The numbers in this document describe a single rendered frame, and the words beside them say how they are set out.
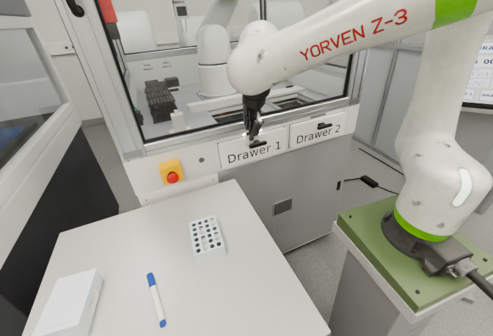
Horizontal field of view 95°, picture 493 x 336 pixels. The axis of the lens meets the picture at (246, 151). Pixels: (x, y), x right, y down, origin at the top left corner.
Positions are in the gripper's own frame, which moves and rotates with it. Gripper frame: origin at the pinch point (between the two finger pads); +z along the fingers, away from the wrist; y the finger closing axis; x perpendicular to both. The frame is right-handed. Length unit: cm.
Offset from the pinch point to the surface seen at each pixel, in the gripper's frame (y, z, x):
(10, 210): -2, 7, -77
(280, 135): -0.9, 4.5, 14.6
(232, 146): -1.2, 3.6, -6.5
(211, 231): 26.5, 5.7, -23.3
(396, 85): -55, 46, 172
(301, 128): -1.2, 3.7, 24.6
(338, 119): -1.0, 4.3, 44.5
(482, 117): 25, -3, 98
